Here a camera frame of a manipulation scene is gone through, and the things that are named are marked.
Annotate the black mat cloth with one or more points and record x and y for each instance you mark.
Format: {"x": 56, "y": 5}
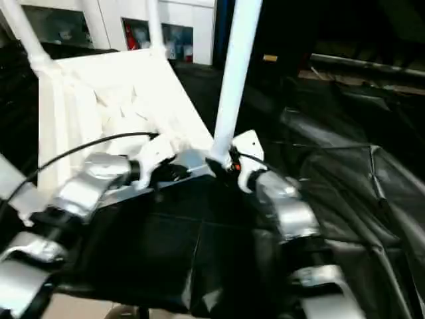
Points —
{"x": 199, "y": 239}

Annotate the white plastic table top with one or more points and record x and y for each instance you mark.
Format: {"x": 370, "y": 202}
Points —
{"x": 116, "y": 86}

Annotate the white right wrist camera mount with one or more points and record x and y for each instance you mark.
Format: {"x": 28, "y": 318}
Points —
{"x": 250, "y": 143}

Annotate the small tan label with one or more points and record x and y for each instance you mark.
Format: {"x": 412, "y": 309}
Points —
{"x": 270, "y": 58}

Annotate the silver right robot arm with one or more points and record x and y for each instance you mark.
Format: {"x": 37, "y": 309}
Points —
{"x": 292, "y": 212}

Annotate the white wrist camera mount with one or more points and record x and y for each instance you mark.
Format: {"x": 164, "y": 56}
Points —
{"x": 156, "y": 156}
{"x": 250, "y": 143}

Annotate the dark tall cabinet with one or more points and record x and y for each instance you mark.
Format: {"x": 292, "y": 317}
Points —
{"x": 332, "y": 23}

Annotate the white display cabinet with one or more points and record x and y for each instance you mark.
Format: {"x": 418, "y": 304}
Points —
{"x": 106, "y": 23}

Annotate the white plastic table leg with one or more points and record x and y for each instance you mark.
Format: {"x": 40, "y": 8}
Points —
{"x": 155, "y": 26}
{"x": 235, "y": 83}
{"x": 28, "y": 36}
{"x": 13, "y": 189}

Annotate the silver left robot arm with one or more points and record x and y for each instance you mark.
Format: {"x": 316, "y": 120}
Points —
{"x": 96, "y": 169}

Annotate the long black rod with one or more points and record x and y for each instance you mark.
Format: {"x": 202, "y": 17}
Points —
{"x": 365, "y": 64}

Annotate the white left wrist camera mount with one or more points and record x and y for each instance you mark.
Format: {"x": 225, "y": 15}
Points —
{"x": 156, "y": 156}

